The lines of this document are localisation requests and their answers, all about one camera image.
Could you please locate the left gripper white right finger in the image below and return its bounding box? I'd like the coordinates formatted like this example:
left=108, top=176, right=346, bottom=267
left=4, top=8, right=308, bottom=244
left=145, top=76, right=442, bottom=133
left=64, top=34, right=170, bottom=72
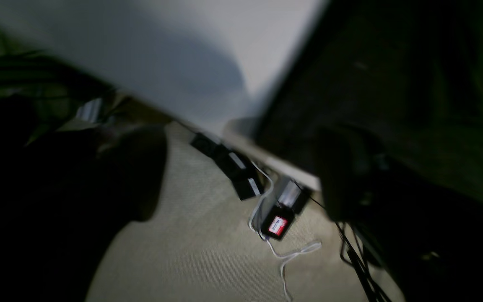
left=315, top=126, right=483, bottom=302

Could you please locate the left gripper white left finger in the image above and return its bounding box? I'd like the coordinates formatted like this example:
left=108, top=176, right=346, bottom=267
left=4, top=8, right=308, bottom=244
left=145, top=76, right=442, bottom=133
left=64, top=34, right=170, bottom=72
left=0, top=125, right=168, bottom=302

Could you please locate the black t-shirt with colourful print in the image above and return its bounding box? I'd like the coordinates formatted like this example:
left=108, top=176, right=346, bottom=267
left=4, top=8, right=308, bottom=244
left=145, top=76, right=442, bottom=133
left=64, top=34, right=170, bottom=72
left=254, top=0, right=483, bottom=202

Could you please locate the black power adapter red label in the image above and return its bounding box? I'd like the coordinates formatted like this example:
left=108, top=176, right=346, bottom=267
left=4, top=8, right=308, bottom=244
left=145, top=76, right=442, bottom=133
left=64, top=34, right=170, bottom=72
left=259, top=177, right=313, bottom=241

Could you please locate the black power strip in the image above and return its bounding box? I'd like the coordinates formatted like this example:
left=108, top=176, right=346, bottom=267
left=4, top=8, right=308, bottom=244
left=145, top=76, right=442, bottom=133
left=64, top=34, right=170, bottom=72
left=190, top=133, right=264, bottom=201

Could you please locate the white cable on floor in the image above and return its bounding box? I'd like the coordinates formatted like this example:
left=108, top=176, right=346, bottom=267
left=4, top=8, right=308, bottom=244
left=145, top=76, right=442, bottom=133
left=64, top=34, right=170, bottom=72
left=248, top=161, right=322, bottom=302

